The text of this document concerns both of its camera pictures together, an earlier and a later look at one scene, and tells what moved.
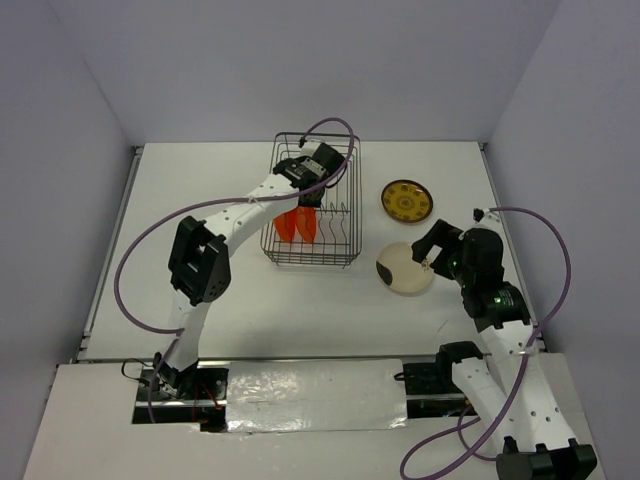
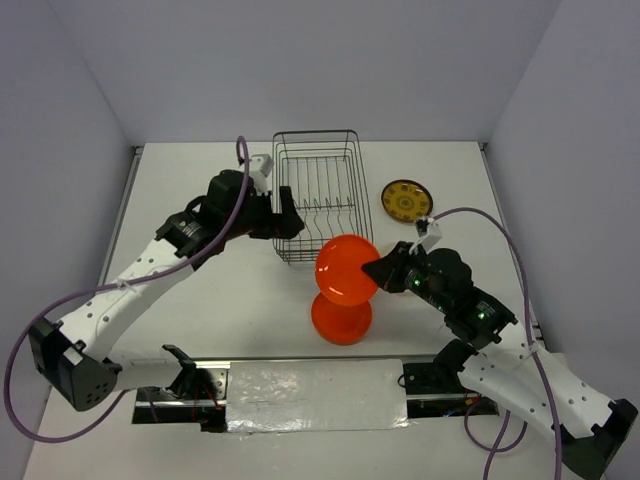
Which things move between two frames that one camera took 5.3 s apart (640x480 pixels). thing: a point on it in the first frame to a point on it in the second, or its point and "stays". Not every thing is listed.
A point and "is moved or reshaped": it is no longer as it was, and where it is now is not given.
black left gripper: (317, 204) to (285, 225)
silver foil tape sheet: (316, 395) stays
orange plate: (306, 222) to (340, 324)
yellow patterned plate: (406, 200) stays
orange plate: (285, 224) is moved or reshaped
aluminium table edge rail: (111, 251) stays
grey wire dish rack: (339, 232) stays
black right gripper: (441, 233) to (386, 269)
